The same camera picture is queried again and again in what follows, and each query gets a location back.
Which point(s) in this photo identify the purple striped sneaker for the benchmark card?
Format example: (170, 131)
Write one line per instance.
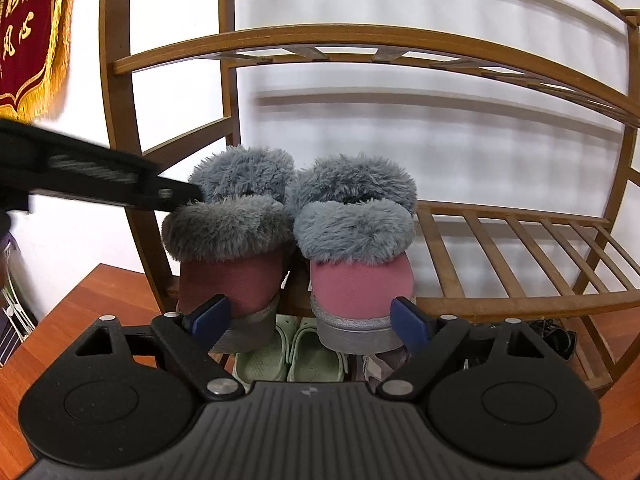
(380, 364)

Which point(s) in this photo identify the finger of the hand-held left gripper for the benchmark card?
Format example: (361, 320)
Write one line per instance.
(175, 194)

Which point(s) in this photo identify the brown wooden shoe rack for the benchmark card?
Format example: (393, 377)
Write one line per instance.
(350, 40)

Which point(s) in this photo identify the red banner with gold fringe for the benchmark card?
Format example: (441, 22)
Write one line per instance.
(30, 35)

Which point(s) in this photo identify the purple cloth bag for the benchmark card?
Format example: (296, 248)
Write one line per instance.
(6, 255)

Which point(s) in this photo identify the black lace-up boot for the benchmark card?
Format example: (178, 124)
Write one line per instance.
(550, 340)

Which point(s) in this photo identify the pink boot with grey fur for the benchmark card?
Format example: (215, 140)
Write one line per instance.
(355, 285)
(235, 280)

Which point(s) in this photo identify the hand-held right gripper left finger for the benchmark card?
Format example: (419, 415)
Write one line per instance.
(212, 317)

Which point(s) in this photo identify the green clog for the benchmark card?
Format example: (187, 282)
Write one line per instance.
(315, 360)
(260, 360)

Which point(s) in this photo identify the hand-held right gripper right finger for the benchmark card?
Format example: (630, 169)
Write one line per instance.
(410, 322)

